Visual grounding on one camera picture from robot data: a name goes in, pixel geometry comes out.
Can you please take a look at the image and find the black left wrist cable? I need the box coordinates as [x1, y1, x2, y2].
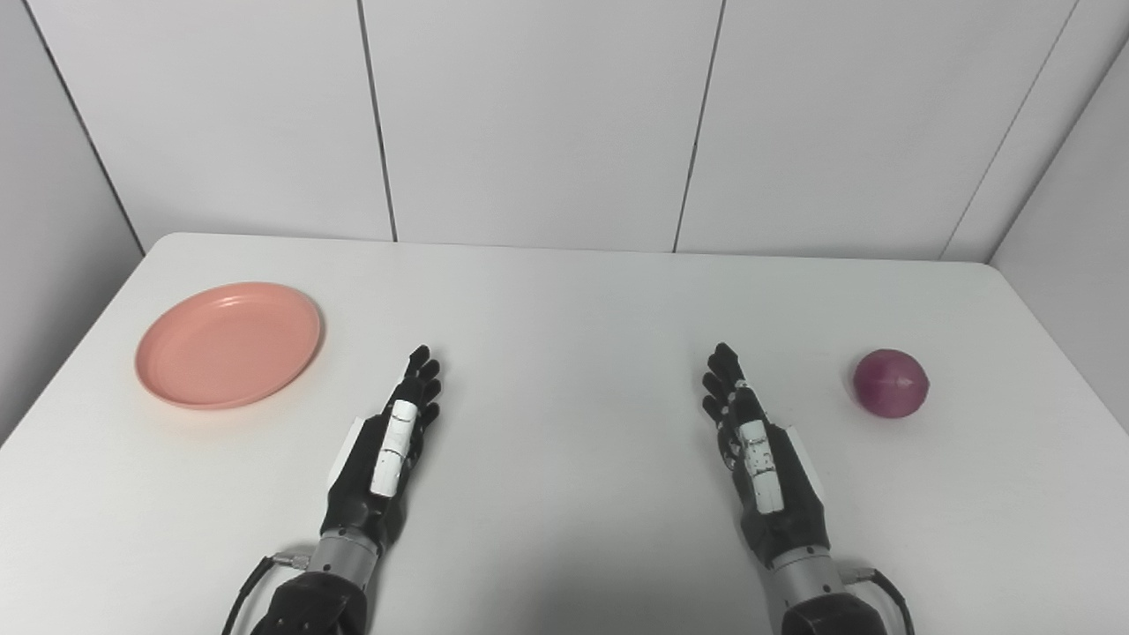
[221, 551, 311, 635]

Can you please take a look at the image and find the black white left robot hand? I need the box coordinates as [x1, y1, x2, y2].
[322, 345, 442, 552]

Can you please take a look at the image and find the purple red onion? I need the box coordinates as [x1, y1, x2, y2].
[852, 348, 931, 419]

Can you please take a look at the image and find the pink plastic plate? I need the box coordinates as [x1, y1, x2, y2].
[135, 281, 324, 411]

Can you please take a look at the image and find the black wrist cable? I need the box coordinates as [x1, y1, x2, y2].
[221, 551, 311, 635]
[838, 567, 916, 635]

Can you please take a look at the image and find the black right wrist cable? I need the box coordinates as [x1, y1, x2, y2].
[838, 567, 916, 635]

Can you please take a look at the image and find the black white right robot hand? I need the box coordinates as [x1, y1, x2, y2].
[702, 342, 832, 565]

